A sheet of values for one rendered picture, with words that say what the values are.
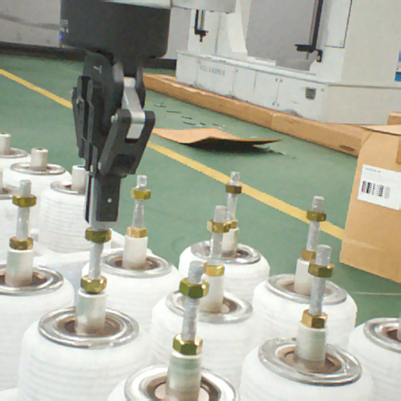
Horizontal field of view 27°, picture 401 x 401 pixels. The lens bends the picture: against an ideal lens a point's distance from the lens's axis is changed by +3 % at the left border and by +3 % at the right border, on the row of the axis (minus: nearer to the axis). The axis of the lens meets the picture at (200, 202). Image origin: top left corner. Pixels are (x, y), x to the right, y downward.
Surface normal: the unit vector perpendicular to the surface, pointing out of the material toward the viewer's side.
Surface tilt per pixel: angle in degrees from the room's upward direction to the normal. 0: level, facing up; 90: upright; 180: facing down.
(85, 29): 90
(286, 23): 90
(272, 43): 90
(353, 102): 90
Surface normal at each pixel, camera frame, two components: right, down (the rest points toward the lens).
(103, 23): -0.14, 0.21
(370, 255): -0.72, 0.06
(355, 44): 0.44, 0.25
